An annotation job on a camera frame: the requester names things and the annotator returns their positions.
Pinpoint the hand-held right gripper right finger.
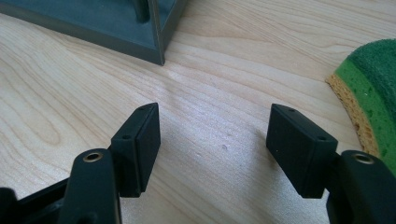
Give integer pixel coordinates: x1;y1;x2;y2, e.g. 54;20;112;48
265;103;396;224

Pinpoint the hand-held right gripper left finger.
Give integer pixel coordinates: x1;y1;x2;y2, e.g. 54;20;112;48
57;102;162;224

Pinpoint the green and yellow sponge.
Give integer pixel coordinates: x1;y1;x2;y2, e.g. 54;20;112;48
325;38;396;177

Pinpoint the dark grey plastic tray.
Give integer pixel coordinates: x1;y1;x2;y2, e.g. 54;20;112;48
0;0;189;66

